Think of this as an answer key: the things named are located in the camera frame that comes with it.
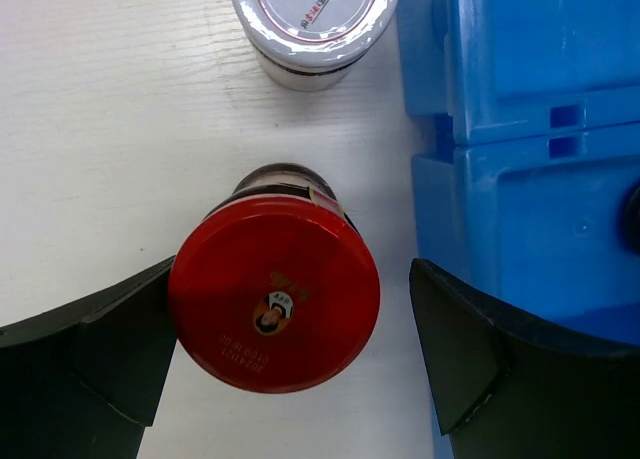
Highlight blue far storage bin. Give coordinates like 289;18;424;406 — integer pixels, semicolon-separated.
396;0;639;144

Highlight white lid dark jar left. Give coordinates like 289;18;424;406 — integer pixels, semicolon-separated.
232;0;398;92

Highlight blue middle storage bin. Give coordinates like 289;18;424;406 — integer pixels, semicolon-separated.
411;124;639;345

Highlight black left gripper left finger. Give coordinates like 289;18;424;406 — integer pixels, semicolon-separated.
1;259;176;458

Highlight red lid sauce jar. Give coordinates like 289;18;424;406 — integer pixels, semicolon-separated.
168;163;381;394

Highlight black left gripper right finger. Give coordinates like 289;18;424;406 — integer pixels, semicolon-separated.
409;259;639;458

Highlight blue storage bin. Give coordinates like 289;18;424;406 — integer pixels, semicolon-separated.
396;0;639;144
411;124;639;345

